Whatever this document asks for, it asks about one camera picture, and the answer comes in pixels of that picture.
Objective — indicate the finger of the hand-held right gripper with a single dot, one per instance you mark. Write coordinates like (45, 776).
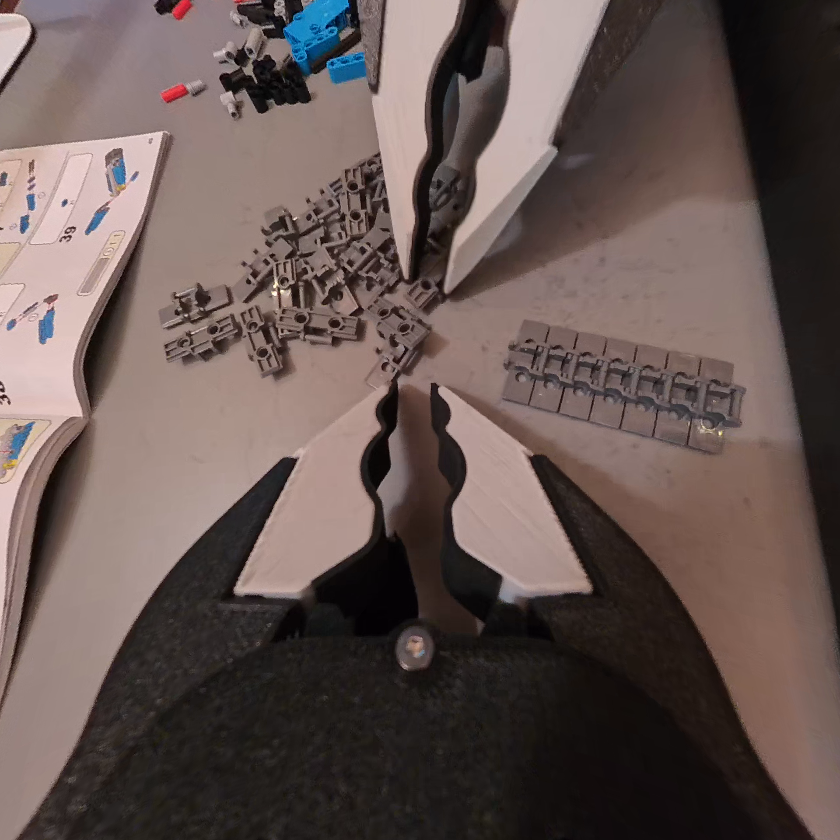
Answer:
(531, 131)
(400, 98)

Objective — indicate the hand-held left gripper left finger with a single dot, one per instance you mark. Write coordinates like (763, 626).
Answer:
(315, 518)

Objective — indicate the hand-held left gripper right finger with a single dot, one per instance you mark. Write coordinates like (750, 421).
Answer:
(512, 518)

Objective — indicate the single grey track link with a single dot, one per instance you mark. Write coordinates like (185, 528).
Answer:
(451, 190)

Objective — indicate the pile of grey track links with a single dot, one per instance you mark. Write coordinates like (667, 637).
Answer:
(315, 262)

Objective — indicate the grey desk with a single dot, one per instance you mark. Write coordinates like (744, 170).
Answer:
(656, 262)

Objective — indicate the small blue building beam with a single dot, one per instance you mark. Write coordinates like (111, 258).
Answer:
(344, 69)

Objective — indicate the blue building block assembly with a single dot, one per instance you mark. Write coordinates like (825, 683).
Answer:
(315, 36)

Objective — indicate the pile of black building parts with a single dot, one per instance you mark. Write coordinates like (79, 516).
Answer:
(275, 88)

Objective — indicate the grey building connector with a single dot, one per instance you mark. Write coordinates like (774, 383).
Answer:
(232, 105)
(254, 43)
(226, 52)

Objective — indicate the grey building pin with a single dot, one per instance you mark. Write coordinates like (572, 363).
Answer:
(195, 87)

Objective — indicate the instruction booklet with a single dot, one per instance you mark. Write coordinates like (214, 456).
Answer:
(65, 229)

